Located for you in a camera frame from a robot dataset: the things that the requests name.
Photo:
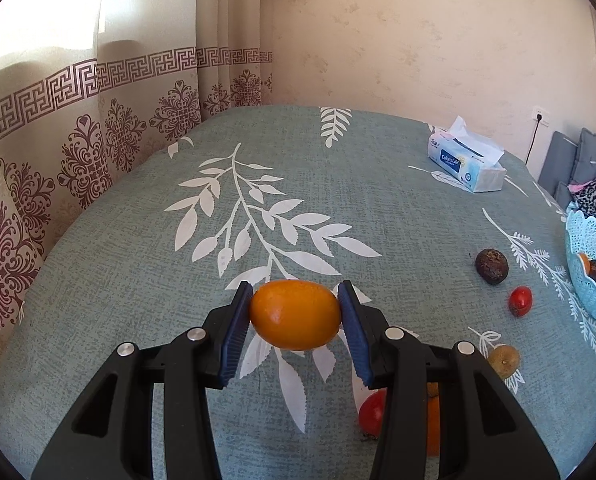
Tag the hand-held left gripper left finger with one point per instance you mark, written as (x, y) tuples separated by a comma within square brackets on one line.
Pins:
[(235, 340)]

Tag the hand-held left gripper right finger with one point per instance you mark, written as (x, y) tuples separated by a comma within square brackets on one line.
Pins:
[(355, 340)]

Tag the large orange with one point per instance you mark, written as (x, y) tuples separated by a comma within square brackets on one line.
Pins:
[(295, 315)]

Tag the red tomato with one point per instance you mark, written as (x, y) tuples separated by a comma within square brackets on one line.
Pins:
[(520, 301), (373, 412)]

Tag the light blue plastic basket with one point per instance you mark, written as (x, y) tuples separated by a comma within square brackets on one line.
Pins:
[(590, 300)]

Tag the white blue tissue pack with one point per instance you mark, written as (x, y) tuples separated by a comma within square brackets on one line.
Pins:
[(465, 162)]

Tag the beige patterned curtain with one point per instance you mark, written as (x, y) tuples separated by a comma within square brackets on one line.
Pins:
[(102, 85)]

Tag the white wall socket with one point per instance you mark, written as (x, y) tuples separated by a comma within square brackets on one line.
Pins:
[(541, 113)]

